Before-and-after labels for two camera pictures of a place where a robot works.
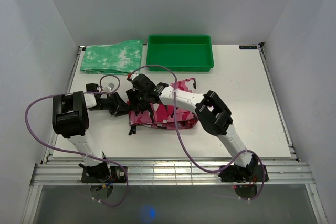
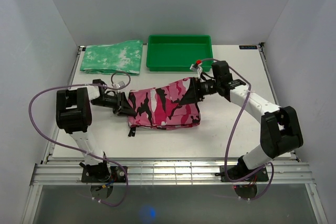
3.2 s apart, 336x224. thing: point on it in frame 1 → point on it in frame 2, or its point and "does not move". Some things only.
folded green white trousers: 120,58 does not move
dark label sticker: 248,46 does not move
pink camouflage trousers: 162,116 does not move
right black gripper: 134,104 → 193,95
